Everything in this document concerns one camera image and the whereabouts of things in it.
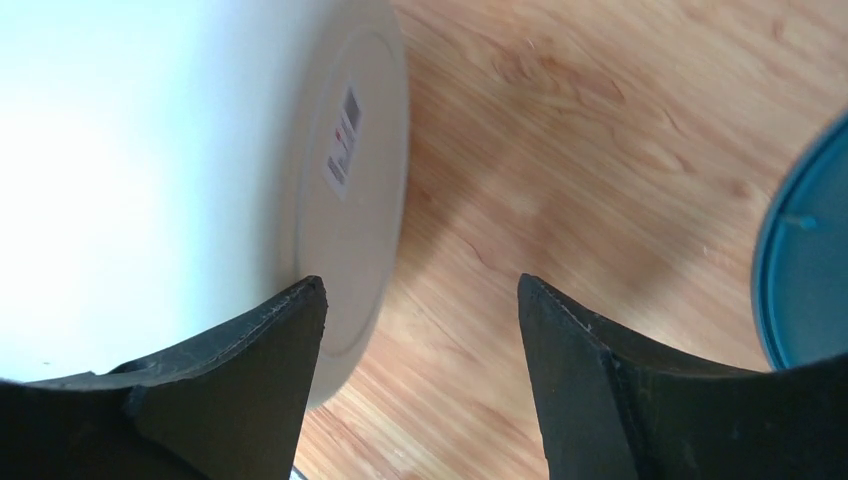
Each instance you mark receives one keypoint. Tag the teal plastic bucket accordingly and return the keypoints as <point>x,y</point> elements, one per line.
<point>799,270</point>

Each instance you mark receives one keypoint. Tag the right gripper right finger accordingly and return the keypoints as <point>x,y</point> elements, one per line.
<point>613,403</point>

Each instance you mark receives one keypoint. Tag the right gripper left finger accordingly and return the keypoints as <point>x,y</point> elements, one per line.
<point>228,403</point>

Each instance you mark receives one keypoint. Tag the beige round bucket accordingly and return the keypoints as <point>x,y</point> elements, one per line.
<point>169,165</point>

